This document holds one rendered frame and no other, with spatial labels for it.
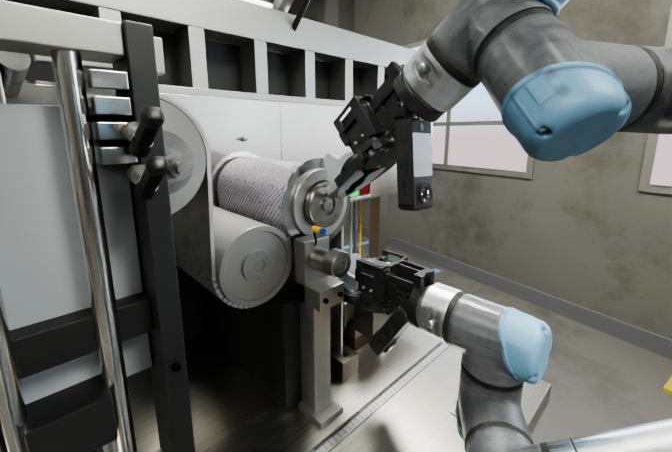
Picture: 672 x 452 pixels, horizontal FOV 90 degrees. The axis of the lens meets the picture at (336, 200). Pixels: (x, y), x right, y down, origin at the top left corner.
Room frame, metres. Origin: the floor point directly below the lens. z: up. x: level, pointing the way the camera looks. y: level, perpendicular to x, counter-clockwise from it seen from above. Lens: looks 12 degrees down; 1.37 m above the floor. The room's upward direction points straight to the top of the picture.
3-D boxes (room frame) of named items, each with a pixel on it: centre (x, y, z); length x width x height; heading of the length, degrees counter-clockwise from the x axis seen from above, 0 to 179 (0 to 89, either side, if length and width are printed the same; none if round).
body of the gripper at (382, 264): (0.50, -0.09, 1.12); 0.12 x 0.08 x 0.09; 44
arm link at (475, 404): (0.37, -0.20, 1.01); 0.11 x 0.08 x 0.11; 166
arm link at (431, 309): (0.44, -0.15, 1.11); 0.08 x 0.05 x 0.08; 134
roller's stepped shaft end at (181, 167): (0.31, 0.15, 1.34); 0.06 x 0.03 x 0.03; 44
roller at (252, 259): (0.55, 0.20, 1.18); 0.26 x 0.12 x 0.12; 44
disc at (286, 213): (0.54, 0.03, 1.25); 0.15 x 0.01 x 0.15; 134
